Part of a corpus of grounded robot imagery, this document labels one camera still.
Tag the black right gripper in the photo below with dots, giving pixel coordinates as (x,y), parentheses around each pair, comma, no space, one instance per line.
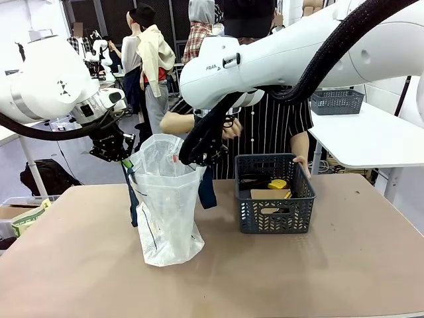
(213,140)

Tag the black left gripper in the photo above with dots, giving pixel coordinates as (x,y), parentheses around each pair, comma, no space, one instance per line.
(107,145)

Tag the small black ringed item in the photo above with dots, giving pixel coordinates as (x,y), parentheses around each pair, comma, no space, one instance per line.
(228,123)

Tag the dark grey plastic basket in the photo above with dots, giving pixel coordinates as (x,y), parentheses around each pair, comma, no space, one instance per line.
(275,222)

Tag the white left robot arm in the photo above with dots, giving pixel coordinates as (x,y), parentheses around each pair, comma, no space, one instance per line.
(49,83)

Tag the person's left forearm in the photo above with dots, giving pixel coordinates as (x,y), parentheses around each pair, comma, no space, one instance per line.
(299,145)

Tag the person's right forearm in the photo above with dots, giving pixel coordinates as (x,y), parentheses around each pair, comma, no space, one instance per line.
(175,123)

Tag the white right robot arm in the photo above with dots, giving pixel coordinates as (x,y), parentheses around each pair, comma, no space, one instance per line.
(281,56)

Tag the person's right hand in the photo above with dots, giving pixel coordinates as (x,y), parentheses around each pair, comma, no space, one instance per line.
(236,132)

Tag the person's left hand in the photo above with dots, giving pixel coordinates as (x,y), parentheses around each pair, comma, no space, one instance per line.
(304,163)

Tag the black item in basket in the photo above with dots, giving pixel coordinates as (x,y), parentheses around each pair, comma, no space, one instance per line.
(251,181)

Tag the person in striped black shirt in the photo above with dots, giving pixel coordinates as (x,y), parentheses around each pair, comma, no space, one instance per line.
(271,126)

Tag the brown cardboard box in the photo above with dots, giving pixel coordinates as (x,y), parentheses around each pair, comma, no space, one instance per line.
(268,194)

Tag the yellow tape measure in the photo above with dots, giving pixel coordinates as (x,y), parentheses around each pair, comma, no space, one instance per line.
(276,184)

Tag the clear plastic box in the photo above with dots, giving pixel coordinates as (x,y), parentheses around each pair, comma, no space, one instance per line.
(64,124)

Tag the black backpack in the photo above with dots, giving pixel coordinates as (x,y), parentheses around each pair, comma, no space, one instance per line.
(49,177)

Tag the white table with round leg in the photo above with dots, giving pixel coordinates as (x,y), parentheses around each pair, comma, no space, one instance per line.
(31,162)

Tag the mannequin in cream jacket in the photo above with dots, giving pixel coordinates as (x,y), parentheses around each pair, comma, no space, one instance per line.
(154,59)

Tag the small white background robot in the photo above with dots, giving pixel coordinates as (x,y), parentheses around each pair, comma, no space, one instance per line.
(101,54)

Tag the green and white paper sack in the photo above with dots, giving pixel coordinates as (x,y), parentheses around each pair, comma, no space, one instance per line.
(28,218)

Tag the mannequin in plaid shirt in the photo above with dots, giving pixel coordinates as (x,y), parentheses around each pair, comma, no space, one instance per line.
(198,36)

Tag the background person in plaid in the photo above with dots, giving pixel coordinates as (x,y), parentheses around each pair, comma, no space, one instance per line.
(79,39)

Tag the grey mesh basket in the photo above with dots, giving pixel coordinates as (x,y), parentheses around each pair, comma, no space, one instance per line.
(336,102)

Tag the black beanie hat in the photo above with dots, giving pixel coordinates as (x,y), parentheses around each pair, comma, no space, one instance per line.
(143,14)

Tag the white side table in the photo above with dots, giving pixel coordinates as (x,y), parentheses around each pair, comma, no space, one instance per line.
(364,139)

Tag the background person with blurred face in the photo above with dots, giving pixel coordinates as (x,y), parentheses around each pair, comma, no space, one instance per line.
(279,22)

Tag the black stand pole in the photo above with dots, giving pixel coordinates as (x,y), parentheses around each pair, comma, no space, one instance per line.
(403,96)

